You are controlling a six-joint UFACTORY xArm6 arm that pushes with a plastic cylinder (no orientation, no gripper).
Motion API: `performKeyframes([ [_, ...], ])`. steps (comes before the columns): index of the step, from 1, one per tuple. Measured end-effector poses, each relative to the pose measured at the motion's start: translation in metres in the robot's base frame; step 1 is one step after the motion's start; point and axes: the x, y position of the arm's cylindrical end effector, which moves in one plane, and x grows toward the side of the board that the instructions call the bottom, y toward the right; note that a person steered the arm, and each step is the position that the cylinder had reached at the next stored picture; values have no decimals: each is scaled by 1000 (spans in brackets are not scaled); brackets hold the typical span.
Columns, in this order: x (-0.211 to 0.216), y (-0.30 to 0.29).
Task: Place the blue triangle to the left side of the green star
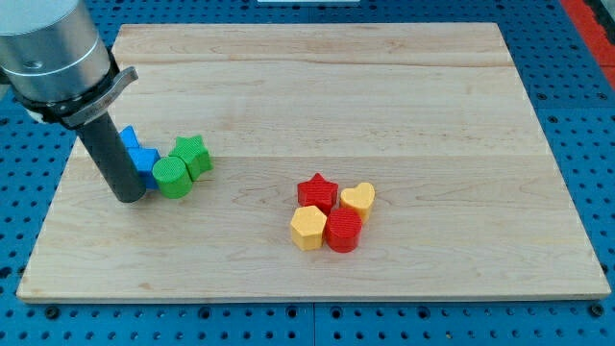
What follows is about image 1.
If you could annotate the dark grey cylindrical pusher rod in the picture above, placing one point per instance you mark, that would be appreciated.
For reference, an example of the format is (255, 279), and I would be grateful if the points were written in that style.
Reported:
(105, 147)

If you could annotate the black clamp ring mount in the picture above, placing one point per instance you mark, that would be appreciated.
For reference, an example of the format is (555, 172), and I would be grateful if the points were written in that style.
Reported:
(78, 111)

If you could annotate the blue triangle block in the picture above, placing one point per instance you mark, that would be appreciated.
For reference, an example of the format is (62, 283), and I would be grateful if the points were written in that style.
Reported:
(129, 137)

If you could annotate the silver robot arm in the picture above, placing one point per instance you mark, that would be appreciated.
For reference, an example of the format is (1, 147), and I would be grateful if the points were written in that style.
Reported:
(61, 71)

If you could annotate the green star block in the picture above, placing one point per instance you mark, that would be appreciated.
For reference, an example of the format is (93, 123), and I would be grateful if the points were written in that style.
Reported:
(195, 155)

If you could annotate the red star block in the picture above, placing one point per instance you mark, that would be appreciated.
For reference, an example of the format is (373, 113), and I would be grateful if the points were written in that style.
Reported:
(317, 192)

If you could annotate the blue cube block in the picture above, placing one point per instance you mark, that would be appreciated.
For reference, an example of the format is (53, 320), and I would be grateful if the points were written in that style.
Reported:
(144, 160)

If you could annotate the green cylinder block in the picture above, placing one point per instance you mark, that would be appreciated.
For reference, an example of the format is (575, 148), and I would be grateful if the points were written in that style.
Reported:
(172, 177)

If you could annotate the yellow hexagon block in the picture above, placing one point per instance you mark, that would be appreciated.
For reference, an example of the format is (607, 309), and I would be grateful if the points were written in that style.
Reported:
(307, 226)

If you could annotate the red cylinder block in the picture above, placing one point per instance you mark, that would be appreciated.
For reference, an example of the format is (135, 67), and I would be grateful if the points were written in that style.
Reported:
(343, 229)

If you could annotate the yellow heart block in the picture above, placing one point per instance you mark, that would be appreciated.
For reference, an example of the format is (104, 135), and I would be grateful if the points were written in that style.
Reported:
(360, 198)

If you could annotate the light wooden board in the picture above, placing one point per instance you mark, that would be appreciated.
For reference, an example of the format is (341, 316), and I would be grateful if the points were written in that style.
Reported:
(470, 204)

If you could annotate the red strip at corner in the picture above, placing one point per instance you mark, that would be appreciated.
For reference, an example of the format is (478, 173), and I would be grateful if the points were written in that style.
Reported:
(596, 27)

